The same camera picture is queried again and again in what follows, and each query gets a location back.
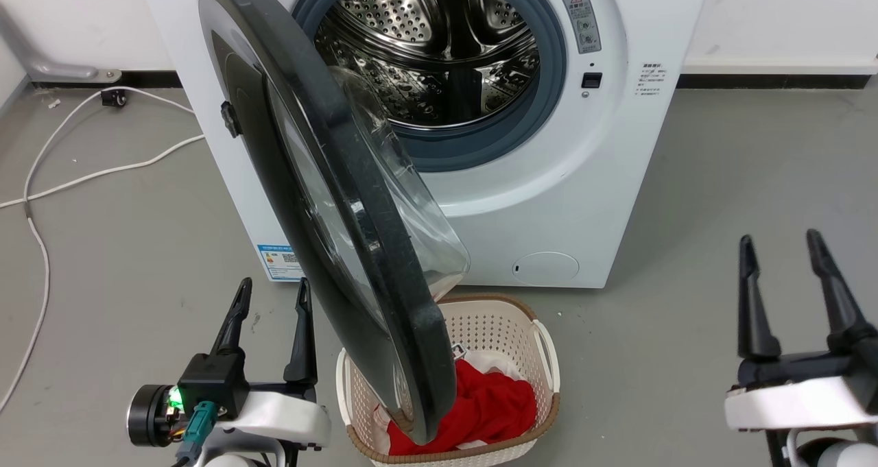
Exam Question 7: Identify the red garment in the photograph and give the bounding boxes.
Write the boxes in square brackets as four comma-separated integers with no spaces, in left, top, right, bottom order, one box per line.
[386,359,538,456]

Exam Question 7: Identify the grey warning sticker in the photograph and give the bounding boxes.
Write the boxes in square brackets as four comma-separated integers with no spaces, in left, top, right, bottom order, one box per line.
[562,0,602,55]

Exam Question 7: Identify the white garment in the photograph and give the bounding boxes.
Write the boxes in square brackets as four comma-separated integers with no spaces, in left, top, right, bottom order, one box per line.
[449,347,529,384]

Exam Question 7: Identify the small printed text label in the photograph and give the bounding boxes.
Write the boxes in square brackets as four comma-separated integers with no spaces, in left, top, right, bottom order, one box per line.
[634,62,663,106]

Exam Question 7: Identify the grey metal floor bracket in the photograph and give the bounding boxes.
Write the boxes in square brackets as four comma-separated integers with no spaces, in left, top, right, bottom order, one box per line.
[0,4,123,84]

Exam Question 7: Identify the beige plastic laundry basket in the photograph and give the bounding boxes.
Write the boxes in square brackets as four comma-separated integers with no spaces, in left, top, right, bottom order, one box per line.
[335,294,561,467]

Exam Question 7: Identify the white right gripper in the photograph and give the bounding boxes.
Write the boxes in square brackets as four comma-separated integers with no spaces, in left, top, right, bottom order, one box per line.
[725,228,878,433]

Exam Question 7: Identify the thin white cable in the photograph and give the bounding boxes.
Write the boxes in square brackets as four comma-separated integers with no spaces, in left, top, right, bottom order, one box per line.
[0,86,197,413]

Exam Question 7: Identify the round white filter cover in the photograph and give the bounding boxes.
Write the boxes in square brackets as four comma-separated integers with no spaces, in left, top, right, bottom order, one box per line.
[512,251,580,286]

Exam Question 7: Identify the blue energy label sticker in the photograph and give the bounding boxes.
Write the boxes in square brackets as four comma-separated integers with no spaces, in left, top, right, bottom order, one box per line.
[257,244,305,283]

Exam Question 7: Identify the black round washing machine door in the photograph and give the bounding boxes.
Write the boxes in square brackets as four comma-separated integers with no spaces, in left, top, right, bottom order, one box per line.
[197,0,471,446]

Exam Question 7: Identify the thick white cable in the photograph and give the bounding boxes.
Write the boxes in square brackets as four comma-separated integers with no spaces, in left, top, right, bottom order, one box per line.
[0,134,206,210]

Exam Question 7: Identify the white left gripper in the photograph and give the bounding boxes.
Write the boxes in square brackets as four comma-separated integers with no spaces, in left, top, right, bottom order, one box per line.
[127,278,332,457]

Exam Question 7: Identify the stainless steel washer drum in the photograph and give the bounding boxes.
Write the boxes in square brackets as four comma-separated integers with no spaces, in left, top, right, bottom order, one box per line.
[314,0,543,130]

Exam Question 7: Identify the blue-grey rubber door gasket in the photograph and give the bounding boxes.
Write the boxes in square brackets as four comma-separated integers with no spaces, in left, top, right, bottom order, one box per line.
[294,0,569,173]

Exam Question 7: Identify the white front-load washing machine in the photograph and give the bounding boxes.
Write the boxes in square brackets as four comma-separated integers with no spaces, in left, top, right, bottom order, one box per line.
[137,0,714,289]

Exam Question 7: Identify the teal cable connector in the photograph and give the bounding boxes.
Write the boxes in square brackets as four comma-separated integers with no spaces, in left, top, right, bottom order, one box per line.
[181,401,219,448]

